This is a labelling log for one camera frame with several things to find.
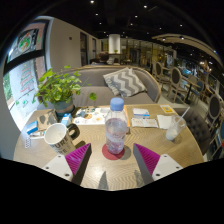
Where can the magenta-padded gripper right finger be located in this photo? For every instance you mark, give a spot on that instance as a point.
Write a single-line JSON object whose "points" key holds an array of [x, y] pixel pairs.
{"points": [[148, 158]]}

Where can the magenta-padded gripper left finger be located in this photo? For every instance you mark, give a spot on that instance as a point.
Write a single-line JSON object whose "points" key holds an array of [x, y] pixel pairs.
{"points": [[77, 158]]}

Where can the clear water bottle blue cap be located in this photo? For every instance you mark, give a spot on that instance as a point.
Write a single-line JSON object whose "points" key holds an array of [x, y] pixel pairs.
{"points": [[116, 133]]}

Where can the white mug with black lettering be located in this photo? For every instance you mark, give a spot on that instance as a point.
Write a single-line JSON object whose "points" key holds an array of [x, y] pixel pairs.
{"points": [[61, 143]]}

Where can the flat round red coaster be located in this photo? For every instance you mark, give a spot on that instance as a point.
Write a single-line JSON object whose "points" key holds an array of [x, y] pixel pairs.
{"points": [[108, 156]]}

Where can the white leaflet with orange print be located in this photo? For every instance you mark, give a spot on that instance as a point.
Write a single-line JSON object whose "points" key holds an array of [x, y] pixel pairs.
{"points": [[144, 122]]}

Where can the clear plastic cup with straw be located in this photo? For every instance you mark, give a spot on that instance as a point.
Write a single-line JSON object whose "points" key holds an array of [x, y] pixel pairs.
{"points": [[173, 131]]}

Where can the small blue white carton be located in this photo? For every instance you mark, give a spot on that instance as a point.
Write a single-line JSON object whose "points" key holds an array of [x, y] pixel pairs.
{"points": [[66, 120]]}

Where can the white paper napkin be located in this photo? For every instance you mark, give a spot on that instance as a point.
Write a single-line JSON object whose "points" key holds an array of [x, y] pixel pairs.
{"points": [[164, 121]]}

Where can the illustrated paper placemat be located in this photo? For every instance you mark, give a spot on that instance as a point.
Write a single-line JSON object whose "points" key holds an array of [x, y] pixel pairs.
{"points": [[88, 116]]}

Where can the yellow square card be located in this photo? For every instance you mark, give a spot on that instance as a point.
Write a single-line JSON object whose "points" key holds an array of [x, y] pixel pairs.
{"points": [[167, 109]]}

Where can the grey tufted armchair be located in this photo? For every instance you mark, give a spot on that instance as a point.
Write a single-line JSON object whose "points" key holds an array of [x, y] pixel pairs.
{"points": [[193, 126]]}

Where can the grey curved sofa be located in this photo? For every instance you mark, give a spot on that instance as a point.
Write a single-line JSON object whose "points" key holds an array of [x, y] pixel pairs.
{"points": [[100, 95]]}

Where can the green potted plant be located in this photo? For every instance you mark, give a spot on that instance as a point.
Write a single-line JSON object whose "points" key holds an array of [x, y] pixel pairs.
{"points": [[56, 88]]}

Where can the grey white chevron cushion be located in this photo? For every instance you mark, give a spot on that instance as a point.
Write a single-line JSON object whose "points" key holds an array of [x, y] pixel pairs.
{"points": [[125, 81]]}

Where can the group of dining chairs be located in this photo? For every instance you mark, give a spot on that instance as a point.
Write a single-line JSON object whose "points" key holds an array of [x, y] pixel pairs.
{"points": [[175, 78]]}

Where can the group of ceiling lights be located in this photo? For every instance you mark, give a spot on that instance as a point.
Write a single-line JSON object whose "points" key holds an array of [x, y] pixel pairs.
{"points": [[143, 16]]}

